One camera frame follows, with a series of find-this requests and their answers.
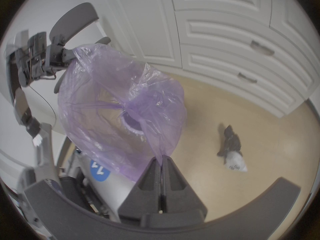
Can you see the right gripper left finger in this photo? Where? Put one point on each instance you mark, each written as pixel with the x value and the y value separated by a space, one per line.
pixel 145 199

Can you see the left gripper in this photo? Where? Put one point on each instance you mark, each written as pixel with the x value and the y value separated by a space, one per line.
pixel 55 56

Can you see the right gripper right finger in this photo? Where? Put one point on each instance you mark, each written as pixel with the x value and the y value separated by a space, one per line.
pixel 180 199

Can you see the purple plastic bag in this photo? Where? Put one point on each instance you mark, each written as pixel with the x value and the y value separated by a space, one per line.
pixel 100 84

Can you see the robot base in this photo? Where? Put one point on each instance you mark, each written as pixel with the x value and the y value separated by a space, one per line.
pixel 117 191

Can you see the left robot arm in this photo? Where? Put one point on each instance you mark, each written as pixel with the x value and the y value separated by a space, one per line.
pixel 35 59

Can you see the crumpled black plastic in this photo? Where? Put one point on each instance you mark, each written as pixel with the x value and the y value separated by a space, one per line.
pixel 231 141

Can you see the white chair with grey cushions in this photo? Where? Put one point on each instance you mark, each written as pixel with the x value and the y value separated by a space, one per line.
pixel 75 19

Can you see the white printed wrapper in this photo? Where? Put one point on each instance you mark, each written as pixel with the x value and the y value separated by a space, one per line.
pixel 236 162

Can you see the white wardrobe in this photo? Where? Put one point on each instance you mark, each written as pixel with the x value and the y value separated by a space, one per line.
pixel 225 46

